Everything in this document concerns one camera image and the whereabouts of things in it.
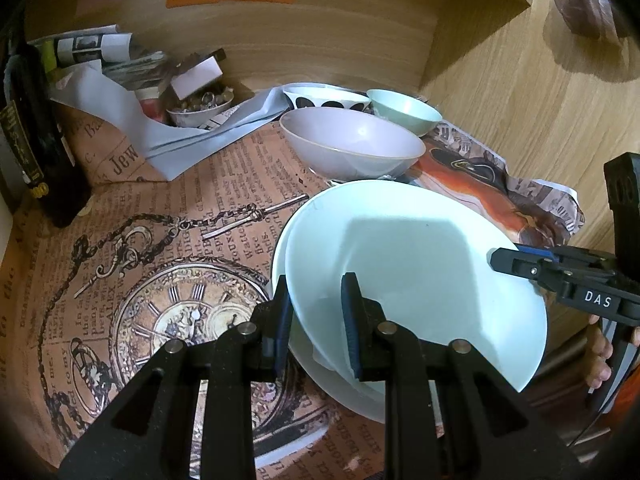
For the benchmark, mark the mint green plate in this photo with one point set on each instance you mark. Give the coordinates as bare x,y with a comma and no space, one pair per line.
425,270

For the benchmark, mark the newspaper print table mat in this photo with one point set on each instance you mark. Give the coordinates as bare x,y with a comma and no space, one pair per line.
165,210

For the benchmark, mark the lilac grey bowl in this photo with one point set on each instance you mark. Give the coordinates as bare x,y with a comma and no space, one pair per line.
350,145

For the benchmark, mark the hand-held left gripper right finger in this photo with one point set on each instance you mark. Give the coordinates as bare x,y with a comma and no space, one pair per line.
352,330

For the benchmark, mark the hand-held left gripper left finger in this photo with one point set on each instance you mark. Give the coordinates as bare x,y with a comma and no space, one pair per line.
282,330

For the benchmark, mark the small bowl of trinkets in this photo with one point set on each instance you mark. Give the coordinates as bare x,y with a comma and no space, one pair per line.
190,117

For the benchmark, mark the person's right hand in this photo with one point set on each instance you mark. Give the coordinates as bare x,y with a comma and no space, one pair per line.
597,355

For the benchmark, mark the white folded card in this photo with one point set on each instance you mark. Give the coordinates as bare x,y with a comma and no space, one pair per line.
195,80

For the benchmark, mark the small mint green bowl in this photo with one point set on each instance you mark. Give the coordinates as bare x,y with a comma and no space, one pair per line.
400,110

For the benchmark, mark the white plate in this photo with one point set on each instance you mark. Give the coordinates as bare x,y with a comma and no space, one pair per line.
325,390

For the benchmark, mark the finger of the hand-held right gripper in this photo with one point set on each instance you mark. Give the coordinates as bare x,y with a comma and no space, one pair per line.
540,254
530,267

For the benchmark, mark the white bowl with black dots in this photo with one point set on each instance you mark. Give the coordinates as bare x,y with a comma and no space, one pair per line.
325,96

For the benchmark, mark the dark wine bottle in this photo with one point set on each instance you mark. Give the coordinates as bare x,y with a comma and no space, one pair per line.
40,140

